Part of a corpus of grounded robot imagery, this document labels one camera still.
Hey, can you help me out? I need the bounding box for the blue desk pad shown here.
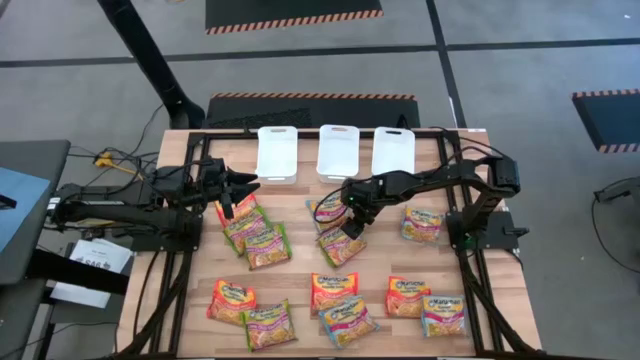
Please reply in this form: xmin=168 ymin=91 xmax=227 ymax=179
xmin=0 ymin=166 xmax=53 ymax=254

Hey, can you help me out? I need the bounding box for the grey desk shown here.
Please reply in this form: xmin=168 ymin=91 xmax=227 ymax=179
xmin=0 ymin=139 xmax=72 ymax=286

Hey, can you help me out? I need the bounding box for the blue beef Maruchan ramen pack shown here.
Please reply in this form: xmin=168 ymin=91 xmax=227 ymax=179
xmin=400 ymin=205 xmax=446 ymax=245
xmin=420 ymin=293 xmax=468 ymax=338

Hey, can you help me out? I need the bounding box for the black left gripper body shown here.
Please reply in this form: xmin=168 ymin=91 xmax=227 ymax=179
xmin=199 ymin=157 xmax=236 ymax=219

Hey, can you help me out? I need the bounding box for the blue less-sodium Maruchan ramen pack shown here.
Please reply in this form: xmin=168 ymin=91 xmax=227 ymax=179
xmin=305 ymin=196 xmax=352 ymax=235
xmin=318 ymin=295 xmax=381 ymax=350

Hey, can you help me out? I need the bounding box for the black aluminium table frame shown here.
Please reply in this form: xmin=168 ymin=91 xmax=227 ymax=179
xmin=117 ymin=128 xmax=546 ymax=360

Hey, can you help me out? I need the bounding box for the black stand leg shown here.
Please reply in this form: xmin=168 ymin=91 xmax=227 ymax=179
xmin=96 ymin=0 xmax=206 ymax=130

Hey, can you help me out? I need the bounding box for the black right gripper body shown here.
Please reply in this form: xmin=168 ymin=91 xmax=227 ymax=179
xmin=342 ymin=177 xmax=386 ymax=224

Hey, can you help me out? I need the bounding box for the black floor device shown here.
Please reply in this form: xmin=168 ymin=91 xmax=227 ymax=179
xmin=593 ymin=175 xmax=640 ymax=204

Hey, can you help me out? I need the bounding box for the white printed paper sheet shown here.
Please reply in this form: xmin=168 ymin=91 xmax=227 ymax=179
xmin=67 ymin=238 xmax=134 ymax=274

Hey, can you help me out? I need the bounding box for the black hazard-striped floor mat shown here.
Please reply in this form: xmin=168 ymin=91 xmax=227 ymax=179
xmin=204 ymin=0 xmax=385 ymax=36
xmin=205 ymin=91 xmax=422 ymax=130
xmin=571 ymin=88 xmax=640 ymax=154

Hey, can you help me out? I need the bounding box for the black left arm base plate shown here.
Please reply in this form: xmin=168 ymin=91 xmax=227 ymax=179
xmin=132 ymin=214 xmax=204 ymax=253

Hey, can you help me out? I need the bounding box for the white blank paper sheet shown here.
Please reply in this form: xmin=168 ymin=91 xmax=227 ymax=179
xmin=49 ymin=282 xmax=112 ymax=310

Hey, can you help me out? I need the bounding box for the white plastic bin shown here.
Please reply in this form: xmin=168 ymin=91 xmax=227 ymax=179
xmin=254 ymin=124 xmax=299 ymax=185
xmin=370 ymin=125 xmax=417 ymax=177
xmin=316 ymin=123 xmax=361 ymax=184

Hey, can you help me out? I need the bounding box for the orange Maruchan ramen pack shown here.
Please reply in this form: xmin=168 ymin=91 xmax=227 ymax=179
xmin=384 ymin=275 xmax=433 ymax=320
xmin=206 ymin=278 xmax=258 ymax=328
xmin=309 ymin=271 xmax=360 ymax=317
xmin=214 ymin=193 xmax=259 ymax=227

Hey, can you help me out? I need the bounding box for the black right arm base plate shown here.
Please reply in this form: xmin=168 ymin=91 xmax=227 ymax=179
xmin=446 ymin=209 xmax=530 ymax=251

